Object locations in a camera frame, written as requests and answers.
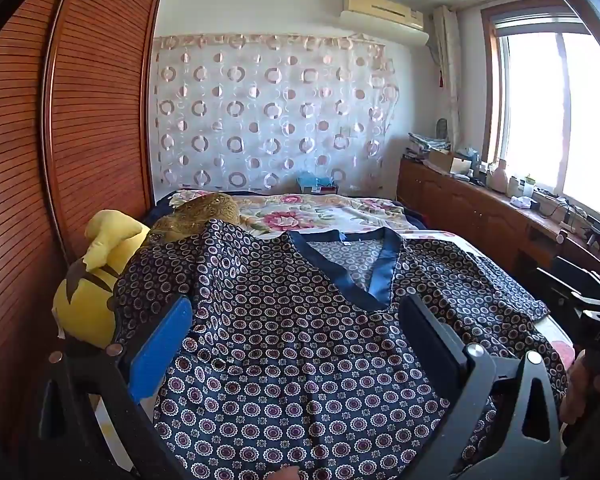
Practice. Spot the green-capped bottle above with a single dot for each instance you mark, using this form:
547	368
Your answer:
530	186

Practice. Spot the strawberry flower print sheet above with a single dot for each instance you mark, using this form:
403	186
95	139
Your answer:
557	340

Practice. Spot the white plastic bag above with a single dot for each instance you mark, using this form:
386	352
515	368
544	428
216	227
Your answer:
522	202

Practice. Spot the dark oval object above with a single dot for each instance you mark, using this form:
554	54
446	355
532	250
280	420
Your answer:
442	129

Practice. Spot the yellow plush toy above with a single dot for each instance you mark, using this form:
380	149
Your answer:
100	265

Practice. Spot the circle-pattern wall cloth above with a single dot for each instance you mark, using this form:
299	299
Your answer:
275	115

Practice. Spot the wall air conditioner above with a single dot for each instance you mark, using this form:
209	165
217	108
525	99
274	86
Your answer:
385	17

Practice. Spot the golden brown pillow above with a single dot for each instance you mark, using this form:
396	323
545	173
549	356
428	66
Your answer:
195	215

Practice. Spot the long wooden cabinet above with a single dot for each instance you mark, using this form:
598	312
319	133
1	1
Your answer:
460	210

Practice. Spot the stack of folded cloths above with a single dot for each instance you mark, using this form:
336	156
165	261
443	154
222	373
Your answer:
427	141

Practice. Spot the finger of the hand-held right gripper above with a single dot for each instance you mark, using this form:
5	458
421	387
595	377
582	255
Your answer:
590	301

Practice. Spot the red hanging tassel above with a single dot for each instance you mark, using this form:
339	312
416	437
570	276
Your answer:
442	79

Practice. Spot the dark blue bed sheet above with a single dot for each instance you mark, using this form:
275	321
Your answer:
155	207

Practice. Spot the window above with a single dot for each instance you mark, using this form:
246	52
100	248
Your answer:
555	110

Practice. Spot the bottles on cabinet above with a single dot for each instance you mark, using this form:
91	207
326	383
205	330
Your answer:
500	176

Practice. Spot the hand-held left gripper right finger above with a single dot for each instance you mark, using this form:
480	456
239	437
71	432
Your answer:
430	335

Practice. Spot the bundled window curtain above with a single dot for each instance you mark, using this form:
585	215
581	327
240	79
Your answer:
447	60

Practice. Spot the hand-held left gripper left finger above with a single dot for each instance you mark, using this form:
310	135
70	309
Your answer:
160	345

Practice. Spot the blue box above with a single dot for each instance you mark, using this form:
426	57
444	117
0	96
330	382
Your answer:
319	184

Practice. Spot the dark circle-print shirt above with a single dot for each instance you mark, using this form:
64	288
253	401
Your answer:
290	360

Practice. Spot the cardboard box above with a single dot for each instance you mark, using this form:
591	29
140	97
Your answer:
450	162

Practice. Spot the wooden slatted wardrobe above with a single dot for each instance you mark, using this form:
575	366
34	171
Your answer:
80	135

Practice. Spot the person's right hand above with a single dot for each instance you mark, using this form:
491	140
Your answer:
575	390

